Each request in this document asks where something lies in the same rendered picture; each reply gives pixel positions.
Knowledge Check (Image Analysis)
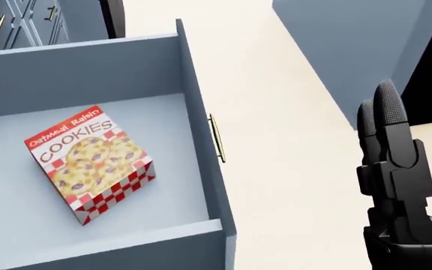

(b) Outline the brass drawer handle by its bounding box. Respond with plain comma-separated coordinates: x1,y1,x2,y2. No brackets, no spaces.
208,112,227,164

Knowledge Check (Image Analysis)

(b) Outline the oatmeal raisin cookies box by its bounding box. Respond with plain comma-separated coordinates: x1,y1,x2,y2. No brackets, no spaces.
23,103,157,227

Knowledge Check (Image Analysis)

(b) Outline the blue-grey cabinet with doors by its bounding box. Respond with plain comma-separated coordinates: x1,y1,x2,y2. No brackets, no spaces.
0,0,127,53

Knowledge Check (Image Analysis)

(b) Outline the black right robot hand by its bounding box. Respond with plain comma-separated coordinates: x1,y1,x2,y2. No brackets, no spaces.
355,79,432,270

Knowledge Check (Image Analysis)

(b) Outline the blue-grey counter block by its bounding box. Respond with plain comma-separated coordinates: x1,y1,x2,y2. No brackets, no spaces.
271,0,432,131

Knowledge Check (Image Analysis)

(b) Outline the blue-grey open drawer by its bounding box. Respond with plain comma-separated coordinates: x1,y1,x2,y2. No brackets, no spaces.
0,18,238,270

